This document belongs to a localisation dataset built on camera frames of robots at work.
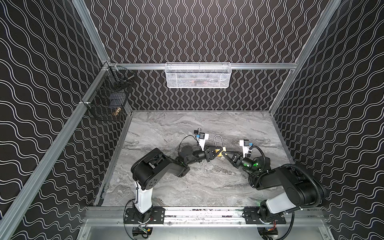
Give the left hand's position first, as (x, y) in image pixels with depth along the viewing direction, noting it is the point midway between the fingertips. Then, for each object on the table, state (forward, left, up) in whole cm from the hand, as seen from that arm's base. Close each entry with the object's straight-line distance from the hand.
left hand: (228, 152), depth 74 cm
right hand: (+2, +1, -5) cm, 5 cm away
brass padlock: (+3, +1, -2) cm, 4 cm away
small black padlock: (+29, +17, -20) cm, 38 cm away
